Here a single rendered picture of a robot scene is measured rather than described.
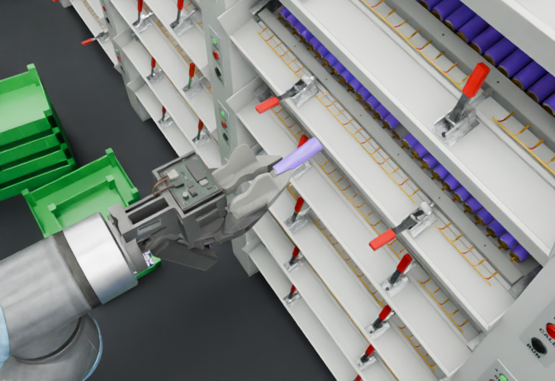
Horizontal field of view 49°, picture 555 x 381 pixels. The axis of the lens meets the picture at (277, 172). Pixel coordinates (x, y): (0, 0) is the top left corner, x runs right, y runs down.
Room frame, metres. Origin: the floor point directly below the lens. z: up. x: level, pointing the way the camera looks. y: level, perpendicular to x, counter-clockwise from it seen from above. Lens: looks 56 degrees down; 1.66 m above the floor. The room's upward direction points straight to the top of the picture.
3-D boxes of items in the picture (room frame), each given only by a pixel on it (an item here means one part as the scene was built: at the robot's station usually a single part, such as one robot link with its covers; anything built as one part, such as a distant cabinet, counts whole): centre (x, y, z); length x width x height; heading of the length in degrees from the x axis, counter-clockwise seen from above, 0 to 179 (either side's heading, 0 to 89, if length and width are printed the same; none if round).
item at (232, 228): (0.35, 0.05, 1.05); 0.09 x 0.05 x 0.02; 119
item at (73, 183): (1.00, 0.61, 0.04); 0.30 x 0.20 x 0.08; 124
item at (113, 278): (0.30, 0.19, 1.07); 0.10 x 0.05 x 0.09; 33
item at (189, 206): (0.34, 0.12, 1.08); 0.12 x 0.08 x 0.09; 123
